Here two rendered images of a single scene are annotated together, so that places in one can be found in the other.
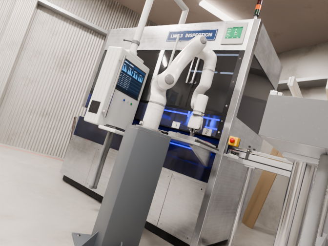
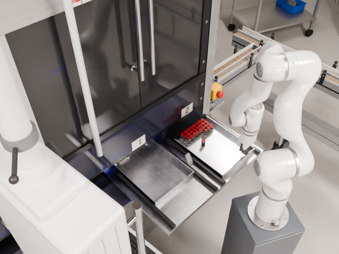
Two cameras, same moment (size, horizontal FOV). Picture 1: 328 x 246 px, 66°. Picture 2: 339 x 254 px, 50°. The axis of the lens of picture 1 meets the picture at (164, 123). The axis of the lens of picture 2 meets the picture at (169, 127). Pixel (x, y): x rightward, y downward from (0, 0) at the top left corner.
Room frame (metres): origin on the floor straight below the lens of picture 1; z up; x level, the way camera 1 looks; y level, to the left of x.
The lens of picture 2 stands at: (2.09, 1.06, 2.35)
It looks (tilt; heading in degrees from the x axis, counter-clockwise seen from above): 45 degrees down; 279
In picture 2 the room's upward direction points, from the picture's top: straight up
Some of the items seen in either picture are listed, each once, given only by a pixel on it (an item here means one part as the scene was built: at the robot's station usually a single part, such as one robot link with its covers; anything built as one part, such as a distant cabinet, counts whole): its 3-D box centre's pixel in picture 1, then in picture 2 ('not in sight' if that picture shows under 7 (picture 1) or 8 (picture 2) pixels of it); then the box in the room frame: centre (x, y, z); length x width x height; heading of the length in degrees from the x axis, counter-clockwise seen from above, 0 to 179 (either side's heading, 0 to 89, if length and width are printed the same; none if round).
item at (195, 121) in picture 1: (195, 121); (248, 136); (1.89, -0.23, 1.03); 0.10 x 0.07 x 0.11; 53
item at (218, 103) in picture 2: (233, 157); (208, 102); (2.11, -0.64, 0.87); 0.14 x 0.13 x 0.02; 143
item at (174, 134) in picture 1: (192, 140); (213, 145); (2.05, -0.26, 0.90); 0.34 x 0.26 x 0.04; 142
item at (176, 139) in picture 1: (176, 140); (185, 161); (2.19, -0.15, 0.87); 0.70 x 0.48 x 0.02; 53
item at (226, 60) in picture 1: (214, 80); (175, 35); (2.28, -0.33, 1.50); 0.43 x 0.01 x 0.59; 53
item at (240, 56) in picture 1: (230, 92); (204, 41); (2.15, -0.47, 1.40); 0.05 x 0.01 x 0.80; 53
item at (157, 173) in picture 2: not in sight; (151, 168); (2.35, -0.06, 0.90); 0.34 x 0.26 x 0.04; 143
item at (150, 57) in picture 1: (137, 73); not in sight; (2.88, 0.46, 1.50); 0.49 x 0.01 x 0.59; 53
